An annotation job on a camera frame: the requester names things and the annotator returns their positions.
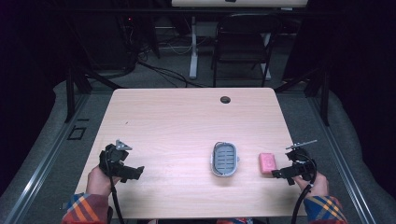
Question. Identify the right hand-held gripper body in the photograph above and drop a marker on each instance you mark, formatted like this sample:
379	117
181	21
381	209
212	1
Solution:
301	164

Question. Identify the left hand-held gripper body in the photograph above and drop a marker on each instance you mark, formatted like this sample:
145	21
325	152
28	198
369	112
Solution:
112	157

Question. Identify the pink soap bar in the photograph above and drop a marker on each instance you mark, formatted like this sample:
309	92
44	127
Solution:
267	162

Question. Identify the grey oval soap dish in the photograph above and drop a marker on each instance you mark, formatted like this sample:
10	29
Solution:
224	158

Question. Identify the person's right hand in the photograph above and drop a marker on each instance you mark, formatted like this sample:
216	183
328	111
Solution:
315	186

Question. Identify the person's left hand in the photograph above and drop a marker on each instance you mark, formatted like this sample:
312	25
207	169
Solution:
99	183

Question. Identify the person's plaid clothing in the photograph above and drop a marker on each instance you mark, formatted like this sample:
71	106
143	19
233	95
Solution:
235	221

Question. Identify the black metal stand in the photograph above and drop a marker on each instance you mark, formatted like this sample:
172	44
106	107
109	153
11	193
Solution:
76	84
323	93

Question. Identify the black folding chair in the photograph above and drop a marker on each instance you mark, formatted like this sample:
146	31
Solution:
242	46

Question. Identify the white desk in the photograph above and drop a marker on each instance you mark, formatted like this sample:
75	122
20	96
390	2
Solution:
193	46

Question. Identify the aluminium floor rail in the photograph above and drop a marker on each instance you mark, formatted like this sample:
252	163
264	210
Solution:
345	174
46	161

